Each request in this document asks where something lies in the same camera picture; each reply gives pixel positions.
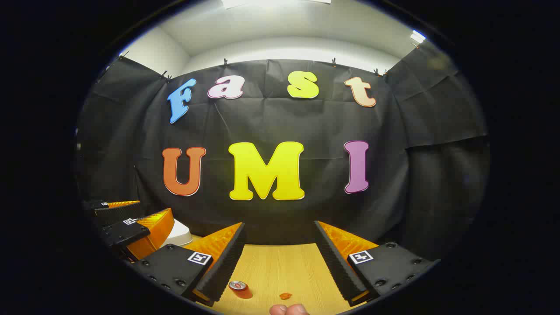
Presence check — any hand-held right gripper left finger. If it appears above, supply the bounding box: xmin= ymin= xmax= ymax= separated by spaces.
xmin=131 ymin=222 xmax=246 ymax=307

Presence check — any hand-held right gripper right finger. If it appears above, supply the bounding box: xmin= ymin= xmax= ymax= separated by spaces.
xmin=313 ymin=220 xmax=441 ymax=307

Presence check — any orange pop can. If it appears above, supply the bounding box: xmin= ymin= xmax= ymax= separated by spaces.
xmin=228 ymin=280 xmax=253 ymax=300

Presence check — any white desktop garbage bin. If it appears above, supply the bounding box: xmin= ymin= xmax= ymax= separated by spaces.
xmin=161 ymin=219 xmax=193 ymax=249

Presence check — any wooden desktop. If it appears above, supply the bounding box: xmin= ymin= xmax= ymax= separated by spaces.
xmin=188 ymin=234 xmax=364 ymax=315

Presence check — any black backdrop cloth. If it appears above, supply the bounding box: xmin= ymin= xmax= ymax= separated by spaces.
xmin=77 ymin=42 xmax=490 ymax=263

